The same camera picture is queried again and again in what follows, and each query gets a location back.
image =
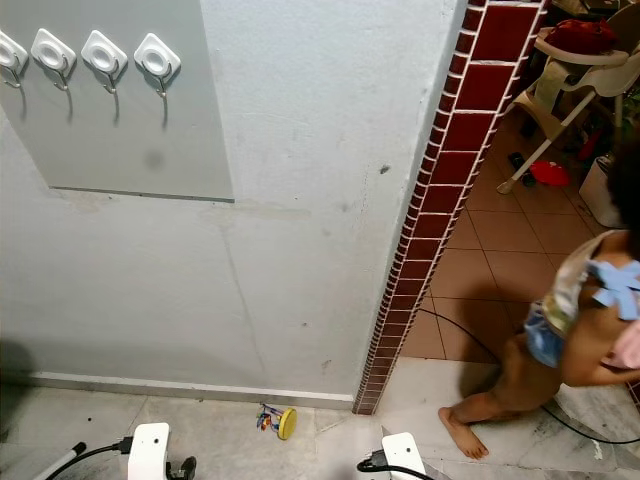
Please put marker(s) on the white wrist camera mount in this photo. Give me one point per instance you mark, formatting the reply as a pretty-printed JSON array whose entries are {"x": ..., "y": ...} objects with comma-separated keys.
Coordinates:
[
  {"x": 403, "y": 456},
  {"x": 148, "y": 450}
]

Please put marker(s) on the yellow toy with colourful parts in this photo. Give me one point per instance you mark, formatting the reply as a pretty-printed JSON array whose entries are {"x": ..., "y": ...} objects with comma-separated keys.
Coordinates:
[{"x": 286, "y": 422}]

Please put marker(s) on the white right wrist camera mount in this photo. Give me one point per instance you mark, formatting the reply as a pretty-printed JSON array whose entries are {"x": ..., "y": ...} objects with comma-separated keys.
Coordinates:
[{"x": 403, "y": 456}]

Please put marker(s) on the beige high chair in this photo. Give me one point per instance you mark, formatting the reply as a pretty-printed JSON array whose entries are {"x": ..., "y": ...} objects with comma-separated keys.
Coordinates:
[{"x": 575, "y": 75}]

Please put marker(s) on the child in denim shorts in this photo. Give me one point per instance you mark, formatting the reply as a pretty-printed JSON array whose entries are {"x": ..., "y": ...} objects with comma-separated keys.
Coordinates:
[{"x": 530, "y": 385}]

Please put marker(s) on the silver rod with black tip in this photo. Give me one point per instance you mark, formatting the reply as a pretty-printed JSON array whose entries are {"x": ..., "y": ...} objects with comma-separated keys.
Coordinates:
[{"x": 63, "y": 461}]

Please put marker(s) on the grey wall panel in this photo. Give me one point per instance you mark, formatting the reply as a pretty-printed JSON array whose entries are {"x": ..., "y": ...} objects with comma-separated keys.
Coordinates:
[{"x": 120, "y": 140}]

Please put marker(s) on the white adhesive wall hook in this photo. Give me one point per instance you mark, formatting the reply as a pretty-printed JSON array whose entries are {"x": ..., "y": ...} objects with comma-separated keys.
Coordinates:
[
  {"x": 156, "y": 59},
  {"x": 8, "y": 52},
  {"x": 52, "y": 51},
  {"x": 104, "y": 54}
]

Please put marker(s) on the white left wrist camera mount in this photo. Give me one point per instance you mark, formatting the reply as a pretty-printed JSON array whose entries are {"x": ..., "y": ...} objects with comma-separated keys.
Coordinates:
[{"x": 148, "y": 450}]

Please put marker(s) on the red round lid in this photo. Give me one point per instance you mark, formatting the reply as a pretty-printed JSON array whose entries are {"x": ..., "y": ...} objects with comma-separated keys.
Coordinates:
[{"x": 549, "y": 173}]

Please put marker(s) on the white storage bin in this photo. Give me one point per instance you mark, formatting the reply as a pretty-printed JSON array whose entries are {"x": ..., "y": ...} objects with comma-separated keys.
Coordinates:
[{"x": 602, "y": 195}]

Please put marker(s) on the red bag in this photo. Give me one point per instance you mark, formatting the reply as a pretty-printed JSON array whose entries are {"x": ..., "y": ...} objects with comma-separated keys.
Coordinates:
[{"x": 580, "y": 36}]

